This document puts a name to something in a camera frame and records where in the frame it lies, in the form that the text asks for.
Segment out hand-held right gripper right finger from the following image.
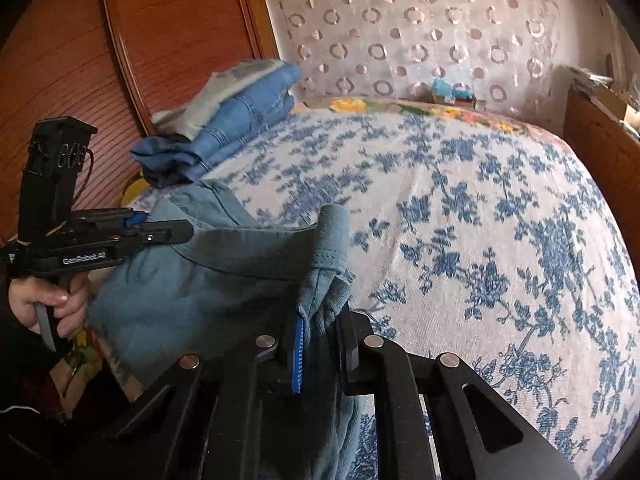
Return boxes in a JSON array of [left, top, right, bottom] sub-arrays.
[[334, 305, 582, 480]]

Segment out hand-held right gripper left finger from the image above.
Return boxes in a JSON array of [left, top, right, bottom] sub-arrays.
[[112, 317, 311, 480]]

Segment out teal pants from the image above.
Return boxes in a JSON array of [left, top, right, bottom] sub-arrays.
[[87, 180, 371, 480]]

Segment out person's left forearm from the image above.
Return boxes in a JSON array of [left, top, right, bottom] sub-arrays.
[[0, 305, 132, 463]]

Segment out person's left hand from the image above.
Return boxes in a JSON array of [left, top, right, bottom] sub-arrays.
[[9, 276, 93, 336]]

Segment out folded grey garment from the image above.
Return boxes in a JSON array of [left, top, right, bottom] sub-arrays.
[[151, 58, 287, 142]]

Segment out folded blue jeans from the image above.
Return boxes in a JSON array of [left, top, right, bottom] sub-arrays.
[[131, 60, 303, 189]]

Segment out wooden headboard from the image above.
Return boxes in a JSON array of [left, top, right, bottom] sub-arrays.
[[0, 0, 279, 242]]

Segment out blue floral bed sheet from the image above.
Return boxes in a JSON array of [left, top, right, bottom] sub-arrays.
[[125, 105, 640, 480]]

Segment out colourful floral sheet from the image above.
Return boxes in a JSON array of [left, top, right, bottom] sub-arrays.
[[295, 96, 567, 147]]

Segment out small teal box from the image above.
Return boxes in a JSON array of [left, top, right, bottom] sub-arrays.
[[431, 79, 477, 107]]

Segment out wooden cabinet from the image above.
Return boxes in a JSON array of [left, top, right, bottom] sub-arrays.
[[564, 87, 640, 183]]

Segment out circle patterned curtain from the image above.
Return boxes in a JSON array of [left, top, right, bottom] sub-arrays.
[[257, 0, 617, 112]]

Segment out cardboard box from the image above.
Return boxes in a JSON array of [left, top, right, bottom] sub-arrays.
[[590, 82, 640, 136]]

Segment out stack of papers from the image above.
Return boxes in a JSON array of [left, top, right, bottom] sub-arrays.
[[567, 64, 616, 92]]

